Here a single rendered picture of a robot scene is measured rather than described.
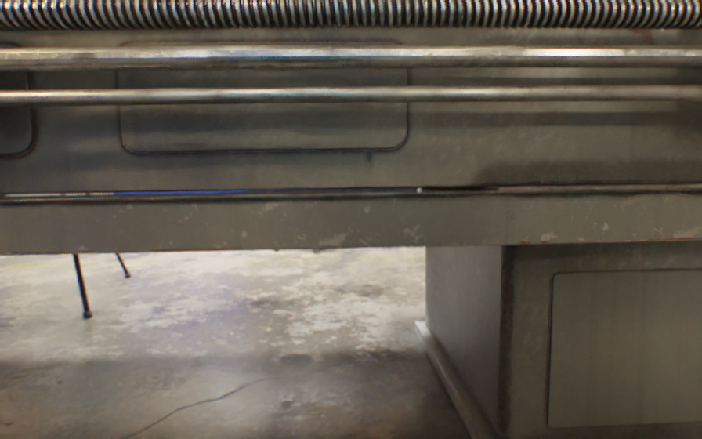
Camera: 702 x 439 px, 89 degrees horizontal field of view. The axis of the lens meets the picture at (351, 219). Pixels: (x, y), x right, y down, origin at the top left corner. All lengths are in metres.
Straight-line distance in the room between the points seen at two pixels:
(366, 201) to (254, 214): 0.13
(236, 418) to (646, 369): 0.76
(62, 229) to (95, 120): 0.24
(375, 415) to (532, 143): 0.61
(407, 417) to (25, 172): 0.82
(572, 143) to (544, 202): 0.25
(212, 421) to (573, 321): 0.71
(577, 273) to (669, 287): 0.16
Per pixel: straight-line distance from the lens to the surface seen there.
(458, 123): 0.64
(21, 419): 1.10
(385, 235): 0.43
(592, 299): 0.71
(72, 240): 0.53
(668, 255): 0.77
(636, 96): 0.68
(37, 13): 0.68
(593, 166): 0.74
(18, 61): 0.69
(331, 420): 0.84
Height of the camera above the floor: 0.47
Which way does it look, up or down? 5 degrees down
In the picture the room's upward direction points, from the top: 1 degrees counter-clockwise
